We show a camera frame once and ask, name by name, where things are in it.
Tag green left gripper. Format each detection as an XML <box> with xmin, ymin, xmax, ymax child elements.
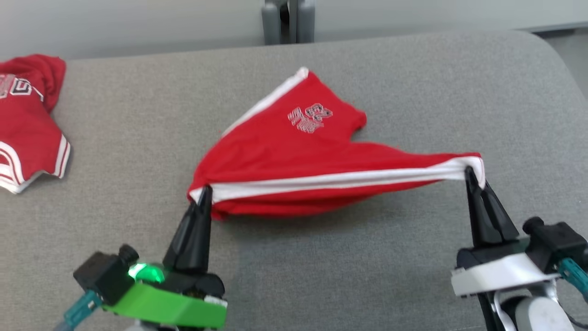
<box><xmin>103</xmin><ymin>185</ymin><xmax>228</xmax><ymax>330</ymax></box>

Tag grey partition post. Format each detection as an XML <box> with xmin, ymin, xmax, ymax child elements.
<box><xmin>261</xmin><ymin>0</ymin><xmax>317</xmax><ymax>45</ymax></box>

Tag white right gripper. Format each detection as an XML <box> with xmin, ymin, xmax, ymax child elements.
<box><xmin>451</xmin><ymin>166</ymin><xmax>561</xmax><ymax>297</ymax></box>

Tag red jersey with white sleeves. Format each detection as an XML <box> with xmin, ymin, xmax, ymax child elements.
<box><xmin>0</xmin><ymin>54</ymin><xmax>72</xmax><ymax>194</ymax></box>

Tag red shorts with white stripe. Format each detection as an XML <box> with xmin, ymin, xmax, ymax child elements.
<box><xmin>187</xmin><ymin>67</ymin><xmax>486</xmax><ymax>221</ymax></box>

